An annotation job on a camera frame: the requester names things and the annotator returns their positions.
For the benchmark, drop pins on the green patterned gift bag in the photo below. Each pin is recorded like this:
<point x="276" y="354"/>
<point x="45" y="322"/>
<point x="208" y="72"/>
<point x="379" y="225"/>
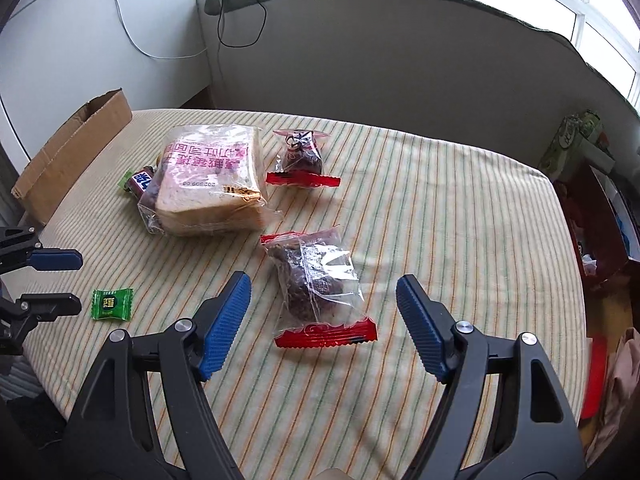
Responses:
<point x="580" y="139"/>

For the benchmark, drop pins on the white cabinet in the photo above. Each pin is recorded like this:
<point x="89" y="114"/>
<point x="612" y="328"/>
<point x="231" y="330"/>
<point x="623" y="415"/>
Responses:
<point x="58" y="54"/>

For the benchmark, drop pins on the small Snickers bar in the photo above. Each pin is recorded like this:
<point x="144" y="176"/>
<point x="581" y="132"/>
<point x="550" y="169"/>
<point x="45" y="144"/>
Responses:
<point x="140" y="181"/>

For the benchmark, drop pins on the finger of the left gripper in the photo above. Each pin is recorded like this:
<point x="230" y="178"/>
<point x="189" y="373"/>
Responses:
<point x="20" y="317"/>
<point x="21" y="247"/>

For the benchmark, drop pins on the bagged sliced bread loaf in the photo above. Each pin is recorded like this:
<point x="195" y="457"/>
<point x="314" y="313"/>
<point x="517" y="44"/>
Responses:
<point x="209" y="179"/>

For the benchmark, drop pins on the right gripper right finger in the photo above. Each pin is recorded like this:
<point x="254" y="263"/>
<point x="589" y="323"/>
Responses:
<point x="533" y="433"/>

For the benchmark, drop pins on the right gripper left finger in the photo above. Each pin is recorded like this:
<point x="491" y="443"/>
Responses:
<point x="111" y="433"/>

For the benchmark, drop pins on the dark snack bag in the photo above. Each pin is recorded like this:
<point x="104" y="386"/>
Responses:
<point x="322" y="301"/>
<point x="300" y="163"/>

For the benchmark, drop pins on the dark green candy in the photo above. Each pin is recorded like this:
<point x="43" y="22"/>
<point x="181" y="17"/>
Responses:
<point x="114" y="305"/>

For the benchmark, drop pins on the red envelope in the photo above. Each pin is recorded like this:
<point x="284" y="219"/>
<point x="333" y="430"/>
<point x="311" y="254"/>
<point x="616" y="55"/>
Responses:
<point x="598" y="364"/>

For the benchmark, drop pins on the brown cardboard box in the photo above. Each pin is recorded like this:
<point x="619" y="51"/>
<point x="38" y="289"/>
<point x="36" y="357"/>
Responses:
<point x="49" y="176"/>

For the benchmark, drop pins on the light green candy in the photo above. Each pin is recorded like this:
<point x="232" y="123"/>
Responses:
<point x="123" y="182"/>

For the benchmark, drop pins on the red storage box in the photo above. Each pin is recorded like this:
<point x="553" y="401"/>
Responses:
<point x="604" y="233"/>

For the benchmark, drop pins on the pink crumpled cloth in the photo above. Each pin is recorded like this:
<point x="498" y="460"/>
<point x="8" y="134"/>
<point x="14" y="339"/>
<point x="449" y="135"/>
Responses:
<point x="622" y="380"/>

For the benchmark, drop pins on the white window frame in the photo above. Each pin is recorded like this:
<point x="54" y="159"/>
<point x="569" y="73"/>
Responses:
<point x="604" y="33"/>

